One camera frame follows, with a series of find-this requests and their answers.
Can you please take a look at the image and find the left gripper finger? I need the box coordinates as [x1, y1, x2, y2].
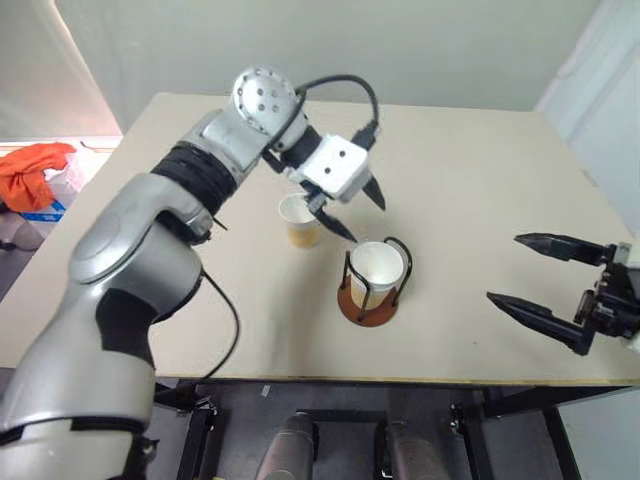
[305, 195, 358, 245]
[360, 169, 388, 212]

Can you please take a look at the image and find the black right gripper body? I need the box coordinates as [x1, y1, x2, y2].
[573, 242, 640, 341]

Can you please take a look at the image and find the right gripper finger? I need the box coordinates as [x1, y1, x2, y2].
[486, 292, 597, 357]
[513, 231, 609, 265]

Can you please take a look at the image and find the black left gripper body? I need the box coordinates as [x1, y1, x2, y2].
[298, 179, 335, 213]

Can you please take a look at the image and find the white paper cup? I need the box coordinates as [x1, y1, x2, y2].
[278, 192, 324, 250]
[349, 240, 405, 309]

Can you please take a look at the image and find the dark rounded grey shape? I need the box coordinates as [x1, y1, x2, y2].
[380, 420, 441, 480]
[255, 413, 321, 480]

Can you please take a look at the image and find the blue and white box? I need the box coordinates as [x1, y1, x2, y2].
[20, 197, 69, 223]

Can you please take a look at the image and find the orange cloth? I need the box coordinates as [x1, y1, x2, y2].
[0, 142, 78, 212]

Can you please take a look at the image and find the white plastic curtain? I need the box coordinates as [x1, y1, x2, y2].
[0, 0, 125, 140]

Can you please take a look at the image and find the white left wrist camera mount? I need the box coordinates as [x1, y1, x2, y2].
[284, 133, 372, 204]

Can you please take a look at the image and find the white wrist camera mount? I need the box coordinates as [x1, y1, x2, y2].
[284, 133, 372, 204]
[615, 241, 640, 357]

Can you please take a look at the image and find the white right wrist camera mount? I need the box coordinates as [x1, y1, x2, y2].
[615, 241, 640, 357]

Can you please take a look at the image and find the black metal table frame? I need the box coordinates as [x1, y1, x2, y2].
[153, 378, 640, 480]

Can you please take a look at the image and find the black wire cup holder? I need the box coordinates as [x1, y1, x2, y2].
[337, 235, 414, 328]

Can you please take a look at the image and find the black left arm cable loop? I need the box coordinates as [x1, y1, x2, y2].
[269, 74, 384, 152]

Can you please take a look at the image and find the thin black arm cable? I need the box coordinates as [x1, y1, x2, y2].
[196, 268, 242, 382]

